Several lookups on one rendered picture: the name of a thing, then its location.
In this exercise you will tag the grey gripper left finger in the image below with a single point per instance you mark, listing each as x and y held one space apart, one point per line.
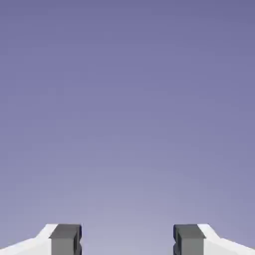
62 242

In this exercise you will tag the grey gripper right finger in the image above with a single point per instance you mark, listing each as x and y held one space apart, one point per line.
191 242

